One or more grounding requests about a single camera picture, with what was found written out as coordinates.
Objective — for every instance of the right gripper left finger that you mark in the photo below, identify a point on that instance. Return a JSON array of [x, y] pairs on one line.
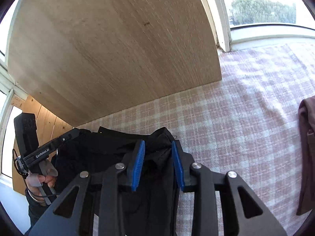
[[72, 213]]

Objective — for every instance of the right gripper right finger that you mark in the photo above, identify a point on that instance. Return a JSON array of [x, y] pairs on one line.
[[243, 212]]

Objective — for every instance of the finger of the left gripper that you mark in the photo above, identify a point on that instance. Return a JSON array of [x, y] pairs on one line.
[[59, 141]]

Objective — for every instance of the black sport shirt yellow print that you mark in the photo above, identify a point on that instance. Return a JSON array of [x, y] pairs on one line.
[[149, 200]]

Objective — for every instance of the left hand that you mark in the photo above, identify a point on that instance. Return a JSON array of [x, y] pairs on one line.
[[40, 182]]

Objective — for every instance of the pine plank panel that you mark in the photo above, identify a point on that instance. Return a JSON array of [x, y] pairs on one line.
[[49, 126]]

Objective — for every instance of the pink plaid table cloth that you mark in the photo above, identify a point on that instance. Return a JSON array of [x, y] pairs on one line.
[[247, 122]]

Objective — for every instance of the large light plywood board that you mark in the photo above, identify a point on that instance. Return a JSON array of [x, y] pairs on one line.
[[85, 59]]

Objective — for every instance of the folded brown garment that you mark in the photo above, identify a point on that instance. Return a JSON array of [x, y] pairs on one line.
[[306, 130]]

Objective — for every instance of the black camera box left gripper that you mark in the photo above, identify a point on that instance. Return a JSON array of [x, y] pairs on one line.
[[27, 141]]

